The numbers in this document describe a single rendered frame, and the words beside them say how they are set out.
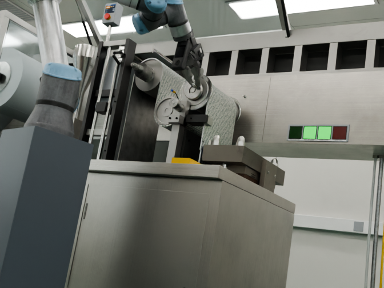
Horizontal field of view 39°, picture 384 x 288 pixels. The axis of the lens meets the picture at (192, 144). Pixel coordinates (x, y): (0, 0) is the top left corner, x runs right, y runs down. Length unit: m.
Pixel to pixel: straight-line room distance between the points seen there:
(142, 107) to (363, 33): 0.96
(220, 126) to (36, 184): 0.88
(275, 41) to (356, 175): 2.34
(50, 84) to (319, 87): 1.12
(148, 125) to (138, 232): 0.74
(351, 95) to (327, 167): 2.48
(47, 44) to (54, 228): 0.63
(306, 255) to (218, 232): 2.99
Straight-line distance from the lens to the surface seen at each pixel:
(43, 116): 1.63
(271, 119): 2.30
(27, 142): 1.56
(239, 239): 1.77
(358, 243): 4.49
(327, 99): 2.24
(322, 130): 2.20
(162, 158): 2.51
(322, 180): 4.65
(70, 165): 1.60
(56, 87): 1.66
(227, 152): 1.92
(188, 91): 2.10
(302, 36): 2.40
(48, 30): 1.88
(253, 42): 2.49
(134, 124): 2.31
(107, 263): 1.83
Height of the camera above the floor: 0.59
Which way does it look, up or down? 13 degrees up
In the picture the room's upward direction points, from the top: 9 degrees clockwise
